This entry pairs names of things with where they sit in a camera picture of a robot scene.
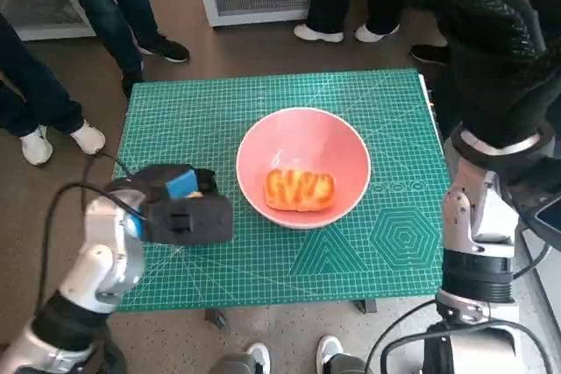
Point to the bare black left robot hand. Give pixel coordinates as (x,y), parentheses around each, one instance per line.
(153,179)

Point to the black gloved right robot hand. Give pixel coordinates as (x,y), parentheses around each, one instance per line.
(491,63)

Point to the round bread bun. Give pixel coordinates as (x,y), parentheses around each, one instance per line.
(194,195)

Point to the braided rectangular bread loaf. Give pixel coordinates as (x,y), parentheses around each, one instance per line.
(299,189)

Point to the pink bowl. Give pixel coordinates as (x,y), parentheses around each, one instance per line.
(307,142)

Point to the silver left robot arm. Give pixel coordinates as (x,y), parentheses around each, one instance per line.
(101,260)

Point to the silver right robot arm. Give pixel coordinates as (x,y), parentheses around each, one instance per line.
(477,225)

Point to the green cutting mat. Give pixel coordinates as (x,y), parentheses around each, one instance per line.
(197,111)

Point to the white left foot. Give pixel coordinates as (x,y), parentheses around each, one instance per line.
(258,354)

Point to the white foot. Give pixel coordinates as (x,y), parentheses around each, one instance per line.
(258,354)
(329,347)

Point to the grey desk panel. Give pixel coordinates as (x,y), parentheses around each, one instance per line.
(553,295)

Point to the white right foot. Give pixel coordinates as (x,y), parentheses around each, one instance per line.
(329,347)

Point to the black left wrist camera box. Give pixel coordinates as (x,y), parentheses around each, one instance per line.
(197,220)

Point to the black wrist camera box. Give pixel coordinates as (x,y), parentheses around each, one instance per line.
(197,220)
(543,203)

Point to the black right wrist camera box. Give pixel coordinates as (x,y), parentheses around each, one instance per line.
(543,203)

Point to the black table bracket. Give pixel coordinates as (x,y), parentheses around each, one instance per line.
(217,319)
(367,306)

